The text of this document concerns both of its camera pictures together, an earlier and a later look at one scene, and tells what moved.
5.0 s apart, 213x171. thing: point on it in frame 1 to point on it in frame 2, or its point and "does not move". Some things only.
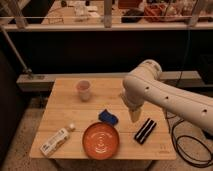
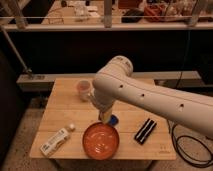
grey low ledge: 43,81 does not move
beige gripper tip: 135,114 to 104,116
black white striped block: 145,131 does not move
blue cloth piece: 107,117 does not move
